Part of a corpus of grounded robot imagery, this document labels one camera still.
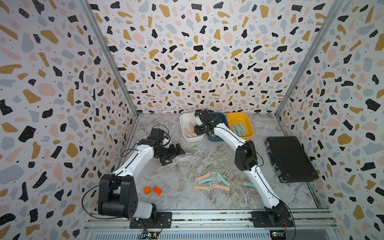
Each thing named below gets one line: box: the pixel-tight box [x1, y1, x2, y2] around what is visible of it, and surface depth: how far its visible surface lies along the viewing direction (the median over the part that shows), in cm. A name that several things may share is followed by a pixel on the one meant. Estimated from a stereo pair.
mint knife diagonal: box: [217, 173, 230, 187], surface depth 89 cm
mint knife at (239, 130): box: [231, 122, 245, 137], surface depth 113 cm
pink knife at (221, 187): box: [213, 183, 230, 191], surface depth 86 cm
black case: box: [265, 136, 319, 183], surface depth 92 cm
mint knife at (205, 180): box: [197, 177, 214, 185], surface depth 89 cm
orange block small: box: [143, 186, 151, 195], surface depth 84 cm
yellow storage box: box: [226, 112, 255, 142], surface depth 116 cm
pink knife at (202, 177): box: [195, 173, 211, 182], surface depth 90 cm
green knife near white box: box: [185, 149, 198, 153], surface depth 103 cm
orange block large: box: [152, 186, 163, 195], surface depth 86 cm
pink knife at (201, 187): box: [193, 185, 211, 191], surface depth 85 cm
